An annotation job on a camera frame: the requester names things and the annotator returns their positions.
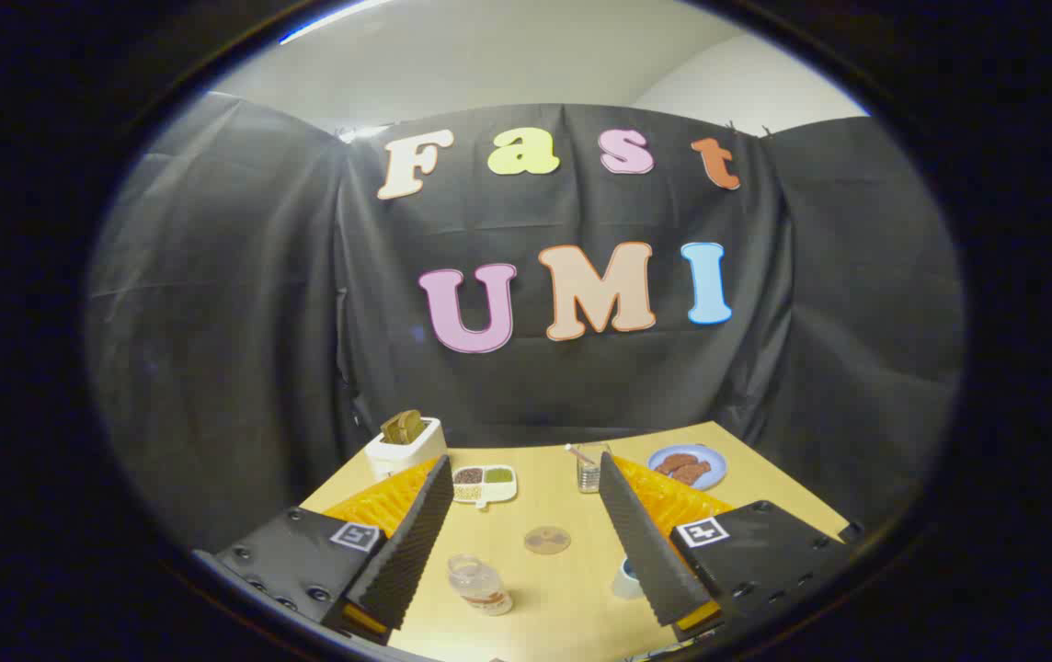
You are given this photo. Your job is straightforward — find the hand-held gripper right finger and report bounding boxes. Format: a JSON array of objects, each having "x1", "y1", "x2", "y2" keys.
[{"x1": 599, "y1": 451, "x2": 865, "y2": 643}]

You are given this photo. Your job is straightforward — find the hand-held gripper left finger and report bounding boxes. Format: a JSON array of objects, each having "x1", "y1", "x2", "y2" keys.
[{"x1": 213, "y1": 454, "x2": 455, "y2": 645}]

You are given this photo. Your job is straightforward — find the white cup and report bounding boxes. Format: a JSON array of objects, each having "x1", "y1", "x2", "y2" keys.
[{"x1": 612, "y1": 556, "x2": 646, "y2": 601}]

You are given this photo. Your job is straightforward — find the clear plastic juice bottle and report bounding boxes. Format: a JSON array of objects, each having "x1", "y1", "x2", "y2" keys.
[{"x1": 448, "y1": 554, "x2": 515, "y2": 617}]

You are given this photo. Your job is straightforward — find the round clear coaster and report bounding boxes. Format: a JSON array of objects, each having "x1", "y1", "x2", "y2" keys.
[{"x1": 524, "y1": 525, "x2": 572, "y2": 555}]

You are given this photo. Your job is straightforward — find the brown sausage pieces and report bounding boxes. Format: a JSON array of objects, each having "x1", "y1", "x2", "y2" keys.
[{"x1": 655, "y1": 451, "x2": 713, "y2": 487}]

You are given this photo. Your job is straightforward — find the wooden table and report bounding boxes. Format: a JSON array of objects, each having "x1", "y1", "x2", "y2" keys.
[{"x1": 301, "y1": 421, "x2": 851, "y2": 662}]

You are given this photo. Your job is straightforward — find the white divided condiment dish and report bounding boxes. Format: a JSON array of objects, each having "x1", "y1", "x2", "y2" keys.
[{"x1": 452, "y1": 465, "x2": 519, "y2": 509}]

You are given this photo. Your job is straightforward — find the clear drinking glass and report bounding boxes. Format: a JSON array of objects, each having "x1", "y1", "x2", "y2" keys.
[{"x1": 577, "y1": 443, "x2": 612, "y2": 495}]

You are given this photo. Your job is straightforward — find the white toaster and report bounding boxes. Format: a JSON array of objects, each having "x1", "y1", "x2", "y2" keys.
[{"x1": 364, "y1": 417, "x2": 447, "y2": 479}]

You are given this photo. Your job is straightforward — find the blue plate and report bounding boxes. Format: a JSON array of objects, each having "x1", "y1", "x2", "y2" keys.
[{"x1": 647, "y1": 444, "x2": 728, "y2": 491}]

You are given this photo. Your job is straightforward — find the toast slice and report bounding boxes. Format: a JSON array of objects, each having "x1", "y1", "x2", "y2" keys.
[{"x1": 381, "y1": 410, "x2": 427, "y2": 445}]

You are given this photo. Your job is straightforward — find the black backdrop cloth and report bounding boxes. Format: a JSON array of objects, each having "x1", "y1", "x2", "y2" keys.
[{"x1": 85, "y1": 92, "x2": 966, "y2": 554}]

